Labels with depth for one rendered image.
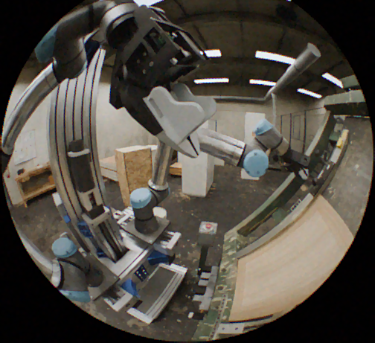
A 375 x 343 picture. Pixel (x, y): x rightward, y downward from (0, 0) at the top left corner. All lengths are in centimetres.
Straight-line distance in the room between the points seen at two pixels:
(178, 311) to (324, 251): 137
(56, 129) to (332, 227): 108
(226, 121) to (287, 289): 829
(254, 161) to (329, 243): 47
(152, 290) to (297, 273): 122
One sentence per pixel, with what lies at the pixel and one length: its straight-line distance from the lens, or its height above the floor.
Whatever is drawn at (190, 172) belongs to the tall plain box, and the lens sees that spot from 279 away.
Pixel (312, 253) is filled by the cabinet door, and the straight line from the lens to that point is 60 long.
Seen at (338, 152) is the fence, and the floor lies 155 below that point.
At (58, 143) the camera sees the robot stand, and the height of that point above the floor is 157.
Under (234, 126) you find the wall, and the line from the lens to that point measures 832.
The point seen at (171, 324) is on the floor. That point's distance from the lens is 161.
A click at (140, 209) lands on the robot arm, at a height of 121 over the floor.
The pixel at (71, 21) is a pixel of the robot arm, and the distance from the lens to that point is 25.
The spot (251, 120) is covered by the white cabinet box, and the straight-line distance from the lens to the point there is 395.
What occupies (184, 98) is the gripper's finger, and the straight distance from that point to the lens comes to 16.
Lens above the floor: 160
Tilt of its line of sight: 13 degrees down
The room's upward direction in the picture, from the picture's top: straight up
